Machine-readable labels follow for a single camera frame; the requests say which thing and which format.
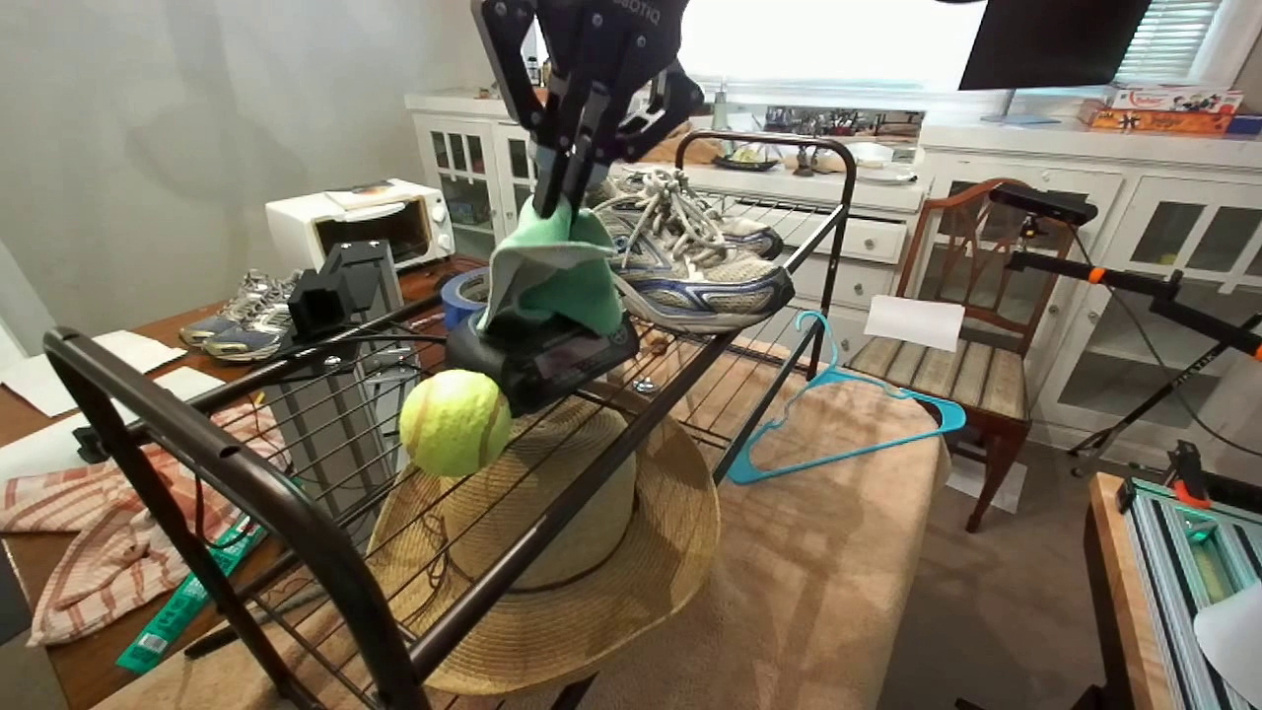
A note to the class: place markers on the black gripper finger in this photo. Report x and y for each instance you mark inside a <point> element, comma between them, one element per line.
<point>548,178</point>
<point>593,151</point>

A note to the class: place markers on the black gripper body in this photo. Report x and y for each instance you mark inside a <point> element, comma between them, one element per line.
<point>593,51</point>

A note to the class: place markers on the green towel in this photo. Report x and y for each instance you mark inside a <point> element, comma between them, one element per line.
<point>577,282</point>

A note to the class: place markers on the blue tape roll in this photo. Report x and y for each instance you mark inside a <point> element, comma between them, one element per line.
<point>458,301</point>

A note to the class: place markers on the dark bowl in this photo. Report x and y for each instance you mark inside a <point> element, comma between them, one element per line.
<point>750,160</point>

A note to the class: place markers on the white and blue sneaker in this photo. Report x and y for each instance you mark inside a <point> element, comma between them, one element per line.
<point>696,282</point>

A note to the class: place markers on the dark crumpled cloth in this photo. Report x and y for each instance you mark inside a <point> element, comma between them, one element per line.
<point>554,358</point>

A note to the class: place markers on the white toaster oven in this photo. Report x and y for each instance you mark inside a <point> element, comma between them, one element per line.
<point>357,210</point>

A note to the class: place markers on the black and grey device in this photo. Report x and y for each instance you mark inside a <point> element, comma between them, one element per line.
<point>357,282</point>

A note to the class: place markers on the yellow tennis ball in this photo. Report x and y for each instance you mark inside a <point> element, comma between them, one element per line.
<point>456,418</point>

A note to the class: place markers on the white sideboard cabinet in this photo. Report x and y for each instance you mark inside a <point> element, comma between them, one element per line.
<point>879,240</point>

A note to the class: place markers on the grey sneaker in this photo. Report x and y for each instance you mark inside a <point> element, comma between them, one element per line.
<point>239,327</point>

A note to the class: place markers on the white paper sheet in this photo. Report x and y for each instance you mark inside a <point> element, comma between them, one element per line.
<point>184,383</point>
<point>958,479</point>
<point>132,352</point>
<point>913,320</point>

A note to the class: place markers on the straw hat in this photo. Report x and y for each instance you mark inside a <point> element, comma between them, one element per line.
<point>631,577</point>

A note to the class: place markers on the teal plastic clothes hanger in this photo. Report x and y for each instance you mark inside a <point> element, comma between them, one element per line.
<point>946,418</point>

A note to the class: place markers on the dark wooden chair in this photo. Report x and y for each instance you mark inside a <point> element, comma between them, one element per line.
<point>986,379</point>

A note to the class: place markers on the black flat screen monitor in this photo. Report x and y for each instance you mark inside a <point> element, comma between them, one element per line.
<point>1050,42</point>

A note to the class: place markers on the colourful board game boxes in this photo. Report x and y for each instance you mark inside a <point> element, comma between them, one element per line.
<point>1158,119</point>

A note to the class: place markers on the green plastic tool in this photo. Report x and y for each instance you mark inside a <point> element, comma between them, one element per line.
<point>169,611</point>

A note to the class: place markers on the white window blind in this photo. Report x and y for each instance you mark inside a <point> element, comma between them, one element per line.
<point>1168,42</point>

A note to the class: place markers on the red striped cloth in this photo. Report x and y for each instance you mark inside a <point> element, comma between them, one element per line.
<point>92,553</point>

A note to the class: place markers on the black tripod with orange clamp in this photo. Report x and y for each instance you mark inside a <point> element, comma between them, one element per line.
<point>1184,303</point>

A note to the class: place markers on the red and black clamp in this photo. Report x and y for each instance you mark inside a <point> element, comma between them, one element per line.
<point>1189,474</point>

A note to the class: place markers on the white lamp shade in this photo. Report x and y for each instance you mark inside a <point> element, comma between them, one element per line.
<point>1237,644</point>

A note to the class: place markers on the metal rail frame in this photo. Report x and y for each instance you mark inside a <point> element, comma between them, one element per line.
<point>1184,566</point>

